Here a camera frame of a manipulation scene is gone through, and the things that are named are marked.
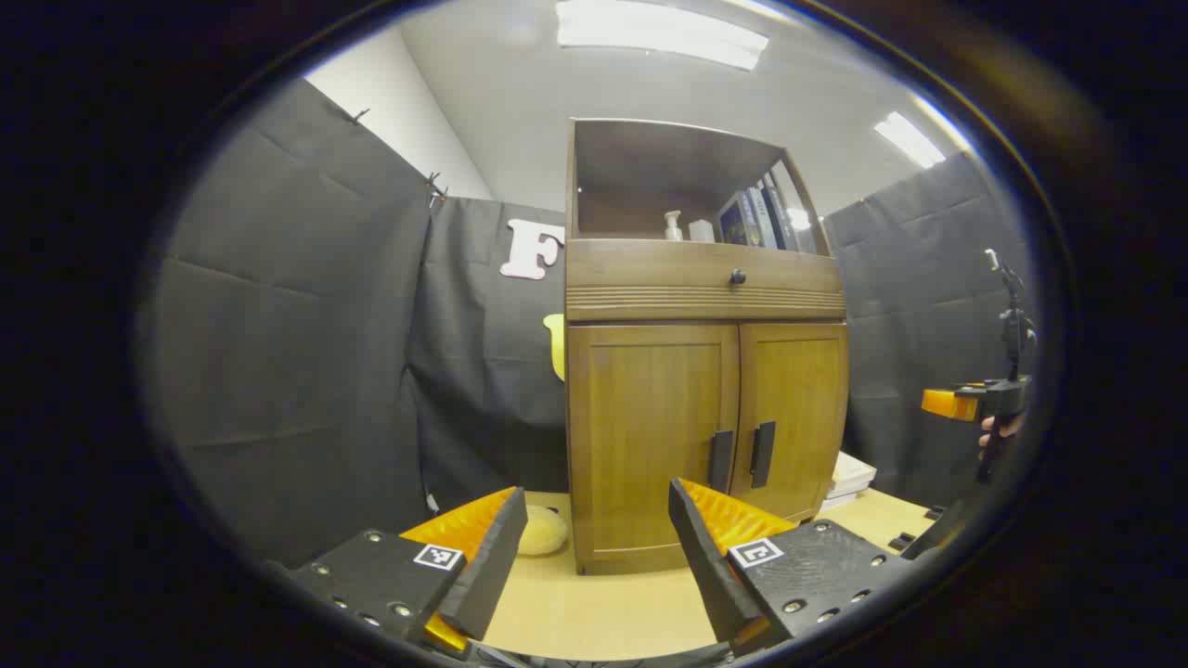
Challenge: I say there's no black left door handle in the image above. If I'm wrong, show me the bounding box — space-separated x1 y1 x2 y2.
709 430 735 494

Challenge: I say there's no pale yellow plush toy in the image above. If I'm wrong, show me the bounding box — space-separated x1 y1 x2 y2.
516 505 570 557

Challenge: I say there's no black backdrop cloth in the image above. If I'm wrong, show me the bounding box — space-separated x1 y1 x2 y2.
153 79 1036 567

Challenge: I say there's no small ceiling light panel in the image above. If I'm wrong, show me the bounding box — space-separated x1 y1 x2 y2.
873 111 947 171

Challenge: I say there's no wooden cabinet drawer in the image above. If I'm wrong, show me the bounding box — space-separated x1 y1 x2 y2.
566 238 846 323

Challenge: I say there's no pale spine book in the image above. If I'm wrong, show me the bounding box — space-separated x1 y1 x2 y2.
745 186 777 250

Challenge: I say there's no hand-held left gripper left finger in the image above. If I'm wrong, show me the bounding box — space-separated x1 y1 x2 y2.
288 486 528 662

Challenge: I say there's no wooden double-door shoe cabinet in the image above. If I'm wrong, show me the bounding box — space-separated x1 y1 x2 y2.
564 117 850 576

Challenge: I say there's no long ceiling light panel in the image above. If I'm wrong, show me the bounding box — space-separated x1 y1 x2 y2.
555 0 770 72

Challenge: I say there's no wooden cabinet door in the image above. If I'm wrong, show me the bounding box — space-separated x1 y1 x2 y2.
568 324 741 559
731 322 849 522

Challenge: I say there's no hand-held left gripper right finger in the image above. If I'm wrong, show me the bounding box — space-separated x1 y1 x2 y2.
668 478 920 656

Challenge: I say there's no dark blue book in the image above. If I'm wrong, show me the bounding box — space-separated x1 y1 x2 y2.
718 191 755 248
761 176 801 252

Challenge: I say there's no black door handle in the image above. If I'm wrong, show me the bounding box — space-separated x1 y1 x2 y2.
709 430 735 494
749 420 778 491

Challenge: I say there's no black right door handle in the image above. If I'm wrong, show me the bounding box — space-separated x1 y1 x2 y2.
749 420 778 491

